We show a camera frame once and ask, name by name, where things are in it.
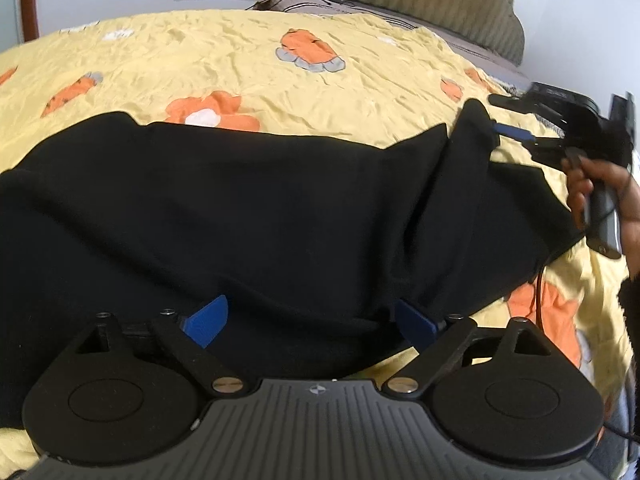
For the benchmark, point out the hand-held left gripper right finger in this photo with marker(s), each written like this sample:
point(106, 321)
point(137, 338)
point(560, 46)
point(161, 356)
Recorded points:
point(412, 322)

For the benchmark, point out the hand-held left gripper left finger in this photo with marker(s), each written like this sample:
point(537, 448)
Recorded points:
point(207, 321)

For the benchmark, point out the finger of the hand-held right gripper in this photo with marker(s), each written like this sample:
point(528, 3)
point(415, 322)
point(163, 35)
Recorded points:
point(512, 101)
point(512, 133)

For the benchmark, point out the black pants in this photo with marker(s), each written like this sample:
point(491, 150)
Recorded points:
point(250, 200)

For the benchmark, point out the person's right hand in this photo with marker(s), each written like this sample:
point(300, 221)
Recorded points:
point(577, 190)

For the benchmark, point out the striped pillow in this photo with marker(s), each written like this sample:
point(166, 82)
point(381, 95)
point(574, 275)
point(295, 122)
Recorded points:
point(350, 2)

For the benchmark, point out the yellow flower printed blanket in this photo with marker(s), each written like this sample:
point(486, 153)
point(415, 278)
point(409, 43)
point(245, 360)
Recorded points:
point(225, 65)

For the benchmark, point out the brown wooden door frame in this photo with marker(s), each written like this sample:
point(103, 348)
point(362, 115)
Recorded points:
point(30, 5)

